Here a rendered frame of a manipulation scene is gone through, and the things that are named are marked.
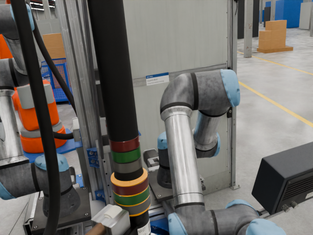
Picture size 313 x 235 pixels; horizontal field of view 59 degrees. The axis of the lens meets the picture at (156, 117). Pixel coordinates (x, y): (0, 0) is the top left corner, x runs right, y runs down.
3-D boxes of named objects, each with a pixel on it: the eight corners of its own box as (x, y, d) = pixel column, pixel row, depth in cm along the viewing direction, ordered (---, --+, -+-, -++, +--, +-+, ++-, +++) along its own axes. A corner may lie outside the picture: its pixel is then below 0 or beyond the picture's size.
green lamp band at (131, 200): (135, 210, 30) (134, 200, 30) (105, 199, 33) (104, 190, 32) (156, 189, 34) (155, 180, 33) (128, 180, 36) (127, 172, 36)
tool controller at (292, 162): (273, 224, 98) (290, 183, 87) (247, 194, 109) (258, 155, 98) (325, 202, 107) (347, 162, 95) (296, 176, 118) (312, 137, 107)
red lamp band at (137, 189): (134, 200, 30) (132, 190, 29) (104, 190, 32) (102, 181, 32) (155, 179, 33) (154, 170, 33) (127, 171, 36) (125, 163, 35)
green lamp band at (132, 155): (129, 165, 29) (127, 155, 29) (105, 159, 31) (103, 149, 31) (146, 152, 32) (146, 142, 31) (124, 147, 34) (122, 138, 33)
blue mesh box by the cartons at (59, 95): (36, 107, 657) (26, 66, 624) (53, 94, 775) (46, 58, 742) (72, 104, 657) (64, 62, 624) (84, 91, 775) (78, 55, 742)
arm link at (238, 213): (208, 199, 71) (219, 225, 60) (252, 195, 71) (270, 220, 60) (210, 226, 72) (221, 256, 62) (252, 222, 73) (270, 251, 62)
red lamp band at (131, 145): (127, 154, 29) (126, 143, 28) (103, 148, 31) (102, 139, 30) (146, 141, 31) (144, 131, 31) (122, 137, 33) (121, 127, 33)
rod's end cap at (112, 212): (113, 218, 29) (125, 207, 31) (99, 212, 30) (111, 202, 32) (115, 233, 30) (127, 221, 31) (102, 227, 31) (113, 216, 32)
